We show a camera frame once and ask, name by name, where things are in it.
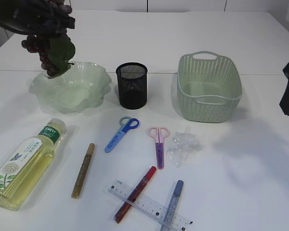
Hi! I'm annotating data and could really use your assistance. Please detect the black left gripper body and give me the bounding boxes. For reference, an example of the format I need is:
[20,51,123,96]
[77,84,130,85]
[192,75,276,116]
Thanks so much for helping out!
[12,0,75,35]

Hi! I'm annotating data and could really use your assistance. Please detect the pink scissors purple sheath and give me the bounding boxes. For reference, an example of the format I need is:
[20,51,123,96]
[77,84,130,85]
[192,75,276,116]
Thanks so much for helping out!
[148,127,170,170]

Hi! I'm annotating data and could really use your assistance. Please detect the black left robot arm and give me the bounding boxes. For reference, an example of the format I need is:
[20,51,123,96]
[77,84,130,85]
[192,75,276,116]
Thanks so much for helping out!
[0,0,75,36]

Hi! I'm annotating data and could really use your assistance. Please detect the pale green wavy glass plate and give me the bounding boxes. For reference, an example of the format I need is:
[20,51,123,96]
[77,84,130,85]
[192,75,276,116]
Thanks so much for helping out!
[29,62,112,114]

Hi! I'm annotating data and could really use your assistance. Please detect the blue scissors with sheath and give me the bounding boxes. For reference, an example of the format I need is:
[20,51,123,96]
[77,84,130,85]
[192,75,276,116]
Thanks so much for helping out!
[104,116,140,153]

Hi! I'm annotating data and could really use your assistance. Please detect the yellow tea bottle green label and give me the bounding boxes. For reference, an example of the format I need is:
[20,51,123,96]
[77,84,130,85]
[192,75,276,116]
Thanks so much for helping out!
[0,118,66,211]

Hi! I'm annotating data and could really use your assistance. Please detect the clear plastic sheet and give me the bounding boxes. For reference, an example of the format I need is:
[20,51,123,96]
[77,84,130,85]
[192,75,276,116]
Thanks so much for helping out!
[166,126,206,168]

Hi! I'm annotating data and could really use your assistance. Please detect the gold glitter pen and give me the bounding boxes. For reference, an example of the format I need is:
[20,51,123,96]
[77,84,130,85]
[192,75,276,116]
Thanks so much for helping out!
[71,143,95,199]

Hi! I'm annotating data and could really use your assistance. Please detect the clear plastic ruler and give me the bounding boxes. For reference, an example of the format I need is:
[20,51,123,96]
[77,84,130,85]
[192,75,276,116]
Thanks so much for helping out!
[107,180,193,231]

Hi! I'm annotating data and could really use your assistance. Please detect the purple artificial grape bunch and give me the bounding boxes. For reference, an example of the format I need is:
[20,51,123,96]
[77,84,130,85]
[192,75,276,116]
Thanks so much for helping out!
[21,0,76,78]

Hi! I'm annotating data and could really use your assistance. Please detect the red glitter pen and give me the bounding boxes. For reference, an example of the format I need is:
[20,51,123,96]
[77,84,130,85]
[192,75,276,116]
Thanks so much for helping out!
[114,166,157,224]

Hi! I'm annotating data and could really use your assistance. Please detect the green plastic woven basket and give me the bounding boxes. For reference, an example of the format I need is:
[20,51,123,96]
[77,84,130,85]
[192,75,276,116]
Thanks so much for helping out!
[177,52,242,123]

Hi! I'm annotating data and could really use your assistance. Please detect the black mesh pen holder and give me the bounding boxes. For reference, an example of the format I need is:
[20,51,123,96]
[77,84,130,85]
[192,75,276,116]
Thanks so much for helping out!
[116,62,147,110]

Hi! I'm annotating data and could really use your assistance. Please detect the blue glitter pen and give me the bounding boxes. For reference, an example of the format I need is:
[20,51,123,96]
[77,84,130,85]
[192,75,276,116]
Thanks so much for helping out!
[160,180,184,231]

